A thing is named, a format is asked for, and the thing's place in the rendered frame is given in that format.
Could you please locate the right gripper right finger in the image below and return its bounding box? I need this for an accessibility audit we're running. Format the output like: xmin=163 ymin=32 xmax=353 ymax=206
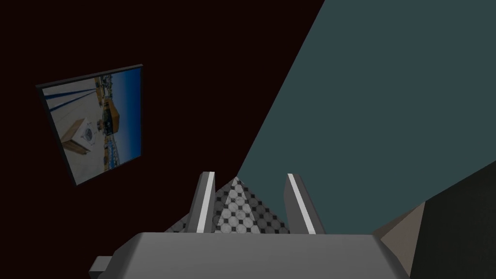
xmin=283 ymin=173 xmax=327 ymax=235

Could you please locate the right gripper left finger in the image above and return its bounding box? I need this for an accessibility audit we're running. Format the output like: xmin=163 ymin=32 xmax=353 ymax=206
xmin=184 ymin=171 xmax=216 ymax=234

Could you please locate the framed wall picture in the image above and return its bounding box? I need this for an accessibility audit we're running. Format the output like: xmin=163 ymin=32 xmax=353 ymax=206
xmin=35 ymin=63 xmax=145 ymax=186

